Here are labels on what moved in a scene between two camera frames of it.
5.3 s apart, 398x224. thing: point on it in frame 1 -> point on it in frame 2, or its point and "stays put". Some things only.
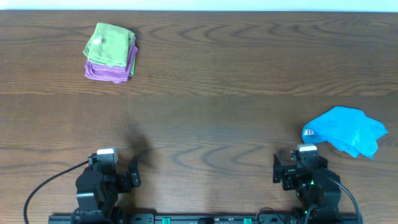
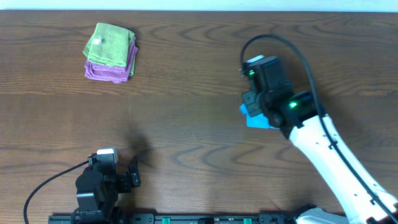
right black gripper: [286, 177] -> [252, 104]
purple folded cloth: [96, 71] stays put
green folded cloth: [109, 45] stays put
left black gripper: [125, 181] stays put
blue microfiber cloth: [348, 129] -> [259, 121]
